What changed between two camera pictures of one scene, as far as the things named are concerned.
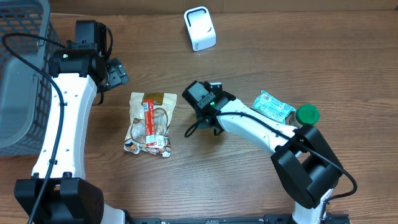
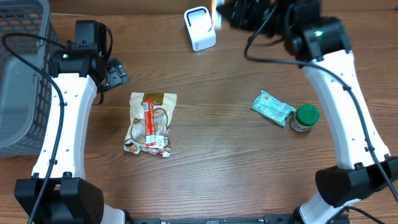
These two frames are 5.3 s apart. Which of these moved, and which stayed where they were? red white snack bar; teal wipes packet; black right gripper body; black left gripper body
Moved: black right gripper body
Stayed: teal wipes packet; red white snack bar; black left gripper body
